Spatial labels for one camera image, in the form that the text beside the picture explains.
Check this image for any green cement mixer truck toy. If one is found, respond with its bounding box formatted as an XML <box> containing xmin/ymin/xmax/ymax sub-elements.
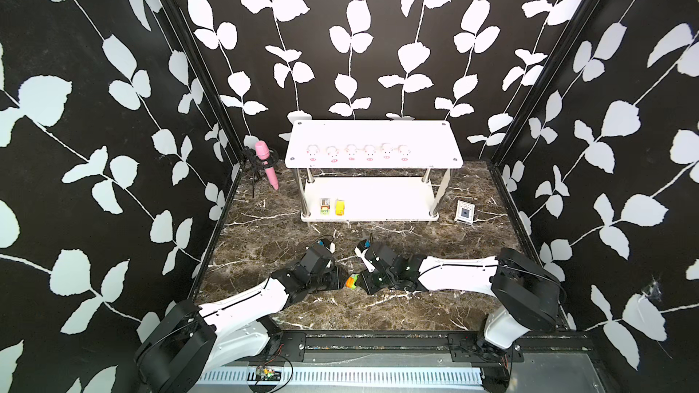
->
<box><xmin>345</xmin><ymin>274</ymin><xmax>359</xmax><ymax>289</ymax></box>

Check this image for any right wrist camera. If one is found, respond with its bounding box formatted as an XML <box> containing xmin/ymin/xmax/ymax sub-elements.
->
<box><xmin>354</xmin><ymin>239</ymin><xmax>399</xmax><ymax>273</ymax></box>

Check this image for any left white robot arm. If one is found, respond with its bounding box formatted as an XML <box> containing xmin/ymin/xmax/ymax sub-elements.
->
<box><xmin>134</xmin><ymin>238</ymin><xmax>348</xmax><ymax>392</ymax></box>

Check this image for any white two-tier shelf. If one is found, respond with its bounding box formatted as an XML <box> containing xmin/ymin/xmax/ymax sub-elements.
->
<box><xmin>285</xmin><ymin>120</ymin><xmax>463</xmax><ymax>222</ymax></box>

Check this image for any white square tag card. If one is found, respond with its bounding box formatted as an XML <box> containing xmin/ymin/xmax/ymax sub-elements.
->
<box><xmin>454</xmin><ymin>200</ymin><xmax>475</xmax><ymax>225</ymax></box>

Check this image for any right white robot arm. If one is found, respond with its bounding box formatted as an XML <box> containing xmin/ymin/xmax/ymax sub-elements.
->
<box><xmin>355</xmin><ymin>240</ymin><xmax>562</xmax><ymax>349</ymax></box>

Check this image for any pink microphone on stand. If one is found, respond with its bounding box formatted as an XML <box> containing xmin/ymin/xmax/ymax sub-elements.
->
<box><xmin>244</xmin><ymin>140</ymin><xmax>280</xmax><ymax>195</ymax></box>

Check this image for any white perforated vent strip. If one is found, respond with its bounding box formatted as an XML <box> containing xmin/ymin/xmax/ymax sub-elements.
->
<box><xmin>197</xmin><ymin>367</ymin><xmax>482</xmax><ymax>389</ymax></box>

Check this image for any yellow orange dump truck toy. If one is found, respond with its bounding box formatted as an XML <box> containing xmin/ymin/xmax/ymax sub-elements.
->
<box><xmin>335</xmin><ymin>199</ymin><xmax>346</xmax><ymax>217</ymax></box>

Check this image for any small green circuit board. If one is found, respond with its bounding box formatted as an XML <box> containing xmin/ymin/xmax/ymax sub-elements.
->
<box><xmin>255</xmin><ymin>368</ymin><xmax>283</xmax><ymax>383</ymax></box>

